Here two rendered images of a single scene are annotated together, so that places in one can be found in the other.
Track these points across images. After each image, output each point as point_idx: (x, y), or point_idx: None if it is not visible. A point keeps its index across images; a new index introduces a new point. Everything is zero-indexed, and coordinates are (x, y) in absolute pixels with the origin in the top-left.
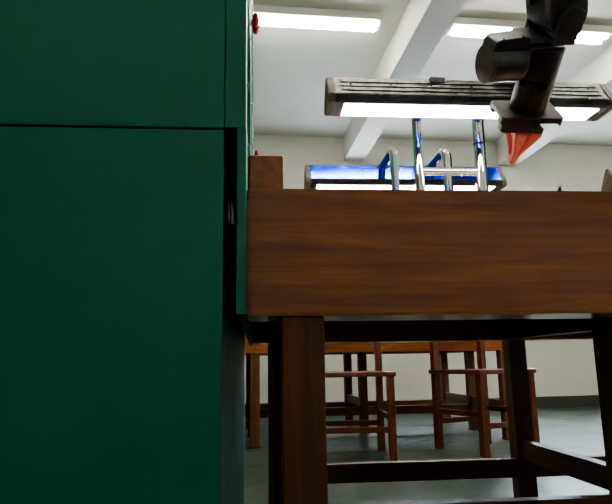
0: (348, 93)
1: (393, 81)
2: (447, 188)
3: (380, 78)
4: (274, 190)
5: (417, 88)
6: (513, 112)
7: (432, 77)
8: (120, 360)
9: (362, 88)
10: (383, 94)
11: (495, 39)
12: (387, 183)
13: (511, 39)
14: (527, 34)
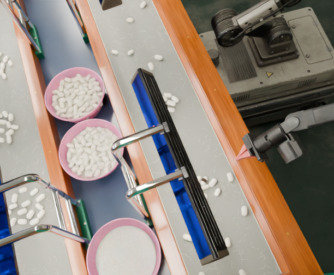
0: (222, 239)
1: (199, 204)
2: (54, 187)
3: (201, 213)
4: (318, 264)
5: (197, 188)
6: (263, 153)
7: (188, 174)
8: None
9: (215, 228)
10: (212, 214)
11: (304, 152)
12: (13, 243)
13: (303, 146)
14: (297, 137)
